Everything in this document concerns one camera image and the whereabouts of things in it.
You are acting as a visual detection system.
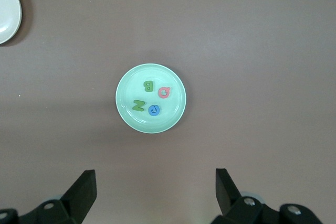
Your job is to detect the brown table mat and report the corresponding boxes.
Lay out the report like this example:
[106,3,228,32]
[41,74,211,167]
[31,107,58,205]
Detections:
[0,0,336,224]

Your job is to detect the blue letter G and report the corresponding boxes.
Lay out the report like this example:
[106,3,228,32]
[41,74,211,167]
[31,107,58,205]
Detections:
[148,104,161,117]

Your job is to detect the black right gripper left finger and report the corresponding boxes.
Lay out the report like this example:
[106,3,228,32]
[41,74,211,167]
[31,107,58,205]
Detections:
[0,170,97,224]

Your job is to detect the light green plate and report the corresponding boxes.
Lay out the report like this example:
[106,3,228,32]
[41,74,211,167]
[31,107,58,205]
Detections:
[115,63,187,134]

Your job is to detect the red letter Q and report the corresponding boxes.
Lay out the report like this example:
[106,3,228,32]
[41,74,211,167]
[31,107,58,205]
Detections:
[157,87,173,100]

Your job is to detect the green letter N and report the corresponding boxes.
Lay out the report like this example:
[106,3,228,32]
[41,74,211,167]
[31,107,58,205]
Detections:
[132,99,146,112]

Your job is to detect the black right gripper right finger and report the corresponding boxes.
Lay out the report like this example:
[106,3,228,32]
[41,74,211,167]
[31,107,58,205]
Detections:
[209,168,323,224]

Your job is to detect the beige plate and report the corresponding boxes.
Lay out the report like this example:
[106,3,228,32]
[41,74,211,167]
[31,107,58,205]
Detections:
[0,0,23,45]

